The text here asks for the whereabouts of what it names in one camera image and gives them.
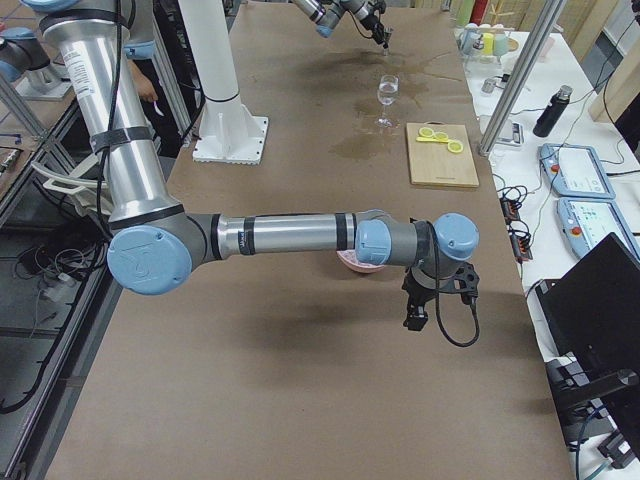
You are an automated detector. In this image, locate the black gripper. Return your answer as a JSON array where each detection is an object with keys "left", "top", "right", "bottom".
[
  {"left": 361, "top": 14, "right": 385, "bottom": 40},
  {"left": 402, "top": 267, "right": 456, "bottom": 331}
]

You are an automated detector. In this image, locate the steel jigger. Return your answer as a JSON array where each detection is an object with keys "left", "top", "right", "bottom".
[{"left": 382, "top": 27, "right": 393, "bottom": 56}]

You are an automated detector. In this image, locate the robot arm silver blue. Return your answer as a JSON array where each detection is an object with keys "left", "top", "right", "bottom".
[
  {"left": 292, "top": 0, "right": 387, "bottom": 48},
  {"left": 30, "top": 1, "right": 479, "bottom": 331}
]

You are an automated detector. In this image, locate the clear wine glass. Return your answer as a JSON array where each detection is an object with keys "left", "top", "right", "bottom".
[{"left": 377, "top": 74, "right": 399, "bottom": 127}]

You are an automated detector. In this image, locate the pile of clear ice cubes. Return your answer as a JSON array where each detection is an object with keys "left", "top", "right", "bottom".
[{"left": 337, "top": 250, "right": 372, "bottom": 269}]

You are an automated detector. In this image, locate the person's hand on chair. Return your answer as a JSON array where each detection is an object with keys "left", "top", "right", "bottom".
[{"left": 134, "top": 75, "right": 158, "bottom": 103}]

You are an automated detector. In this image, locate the pink bowl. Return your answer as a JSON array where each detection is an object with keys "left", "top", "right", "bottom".
[{"left": 336, "top": 249, "right": 386, "bottom": 274}]

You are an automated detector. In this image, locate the blue cup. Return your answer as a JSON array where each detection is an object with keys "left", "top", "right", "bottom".
[{"left": 459, "top": 29, "right": 481, "bottom": 55}]

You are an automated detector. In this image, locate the yellow cup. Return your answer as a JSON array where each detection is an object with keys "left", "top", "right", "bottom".
[{"left": 481, "top": 32, "right": 495, "bottom": 56}]

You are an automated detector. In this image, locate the lemon slice one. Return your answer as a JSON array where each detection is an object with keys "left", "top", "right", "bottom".
[{"left": 418, "top": 127, "right": 434, "bottom": 139}]

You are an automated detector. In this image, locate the yellow plastic stick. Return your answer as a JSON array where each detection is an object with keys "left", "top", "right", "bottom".
[{"left": 416, "top": 136, "right": 451, "bottom": 144}]

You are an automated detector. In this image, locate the mint green cup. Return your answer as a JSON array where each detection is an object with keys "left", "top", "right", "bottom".
[{"left": 493, "top": 32, "right": 509, "bottom": 57}]

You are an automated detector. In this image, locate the lemon slice three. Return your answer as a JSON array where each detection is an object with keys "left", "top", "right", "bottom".
[{"left": 447, "top": 140, "right": 464, "bottom": 153}]

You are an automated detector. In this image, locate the wooden cutting board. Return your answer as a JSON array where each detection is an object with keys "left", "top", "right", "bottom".
[{"left": 405, "top": 122, "right": 479, "bottom": 188}]

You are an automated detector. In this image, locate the black monitor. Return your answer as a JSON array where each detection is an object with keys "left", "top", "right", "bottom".
[{"left": 541, "top": 233, "right": 639, "bottom": 424}]

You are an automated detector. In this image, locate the teach pendant near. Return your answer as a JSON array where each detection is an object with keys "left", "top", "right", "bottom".
[{"left": 556, "top": 197, "right": 639, "bottom": 259}]

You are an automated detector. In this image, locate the teach pendant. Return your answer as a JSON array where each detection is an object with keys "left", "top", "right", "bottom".
[
  {"left": 537, "top": 143, "right": 615, "bottom": 199},
  {"left": 556, "top": 197, "right": 639, "bottom": 259}
]

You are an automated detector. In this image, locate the black thermos bottle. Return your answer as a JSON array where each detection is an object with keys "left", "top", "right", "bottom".
[{"left": 532, "top": 85, "right": 573, "bottom": 138}]

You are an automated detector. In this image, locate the teach pendant far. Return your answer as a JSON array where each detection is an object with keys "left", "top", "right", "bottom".
[{"left": 537, "top": 143, "right": 615, "bottom": 199}]

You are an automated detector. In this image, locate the white plastic chair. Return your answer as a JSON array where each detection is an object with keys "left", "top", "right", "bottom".
[{"left": 32, "top": 154, "right": 99, "bottom": 214}]

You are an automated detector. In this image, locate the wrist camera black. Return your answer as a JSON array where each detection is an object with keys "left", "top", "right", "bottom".
[{"left": 449, "top": 262, "right": 480, "bottom": 306}]

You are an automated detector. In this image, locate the aluminium frame post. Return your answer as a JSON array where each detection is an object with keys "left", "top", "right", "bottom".
[{"left": 478, "top": 0, "right": 567, "bottom": 157}]

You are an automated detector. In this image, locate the white pedestal column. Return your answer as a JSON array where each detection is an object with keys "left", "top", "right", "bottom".
[{"left": 179, "top": 0, "right": 269, "bottom": 165}]

